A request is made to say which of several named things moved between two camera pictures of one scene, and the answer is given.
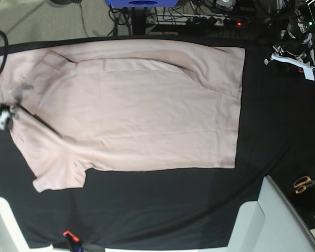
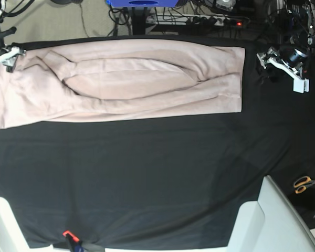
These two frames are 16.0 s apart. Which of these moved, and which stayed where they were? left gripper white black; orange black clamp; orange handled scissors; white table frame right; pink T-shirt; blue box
Moved: pink T-shirt; left gripper white black
Stayed: blue box; orange handled scissors; orange black clamp; white table frame right
